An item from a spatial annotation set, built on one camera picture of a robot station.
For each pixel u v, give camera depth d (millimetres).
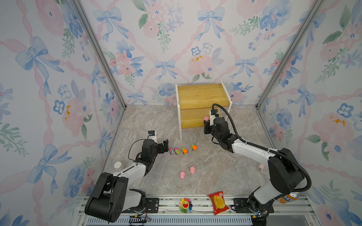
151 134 779
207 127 781
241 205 732
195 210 732
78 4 679
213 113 748
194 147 928
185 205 732
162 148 805
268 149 495
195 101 778
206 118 871
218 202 734
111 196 422
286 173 444
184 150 916
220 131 667
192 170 845
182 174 831
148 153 681
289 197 679
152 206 745
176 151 903
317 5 682
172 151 904
